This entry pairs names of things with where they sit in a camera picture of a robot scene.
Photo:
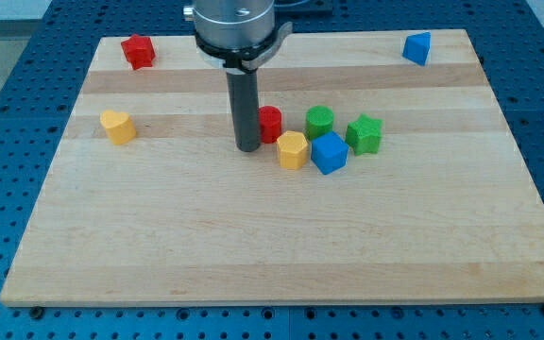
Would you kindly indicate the black and grey tool clamp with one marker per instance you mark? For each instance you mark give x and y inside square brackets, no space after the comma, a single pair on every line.
[244,60]

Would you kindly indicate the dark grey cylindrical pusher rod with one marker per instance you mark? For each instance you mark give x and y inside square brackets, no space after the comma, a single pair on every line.
[244,106]

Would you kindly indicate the red cylinder block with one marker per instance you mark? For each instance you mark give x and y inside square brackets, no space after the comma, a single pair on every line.
[270,124]

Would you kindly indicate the yellow hexagon block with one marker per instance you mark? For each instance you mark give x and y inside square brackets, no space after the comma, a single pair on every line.
[292,150]

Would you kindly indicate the green cylinder block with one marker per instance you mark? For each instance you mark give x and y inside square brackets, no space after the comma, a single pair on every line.
[319,121]

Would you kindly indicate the red star block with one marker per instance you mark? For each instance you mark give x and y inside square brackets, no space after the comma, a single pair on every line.
[139,51]

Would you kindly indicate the blue cube block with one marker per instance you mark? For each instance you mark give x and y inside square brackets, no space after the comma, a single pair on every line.
[329,152]

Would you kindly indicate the yellow heart block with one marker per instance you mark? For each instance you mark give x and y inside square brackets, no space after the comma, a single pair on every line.
[118,126]

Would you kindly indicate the green star block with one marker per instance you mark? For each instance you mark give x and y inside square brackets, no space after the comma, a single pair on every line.
[364,135]

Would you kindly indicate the blue triangle block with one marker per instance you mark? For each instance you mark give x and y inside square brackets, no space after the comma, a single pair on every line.
[417,48]

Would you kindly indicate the wooden board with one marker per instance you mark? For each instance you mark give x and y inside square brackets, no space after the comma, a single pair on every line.
[445,213]

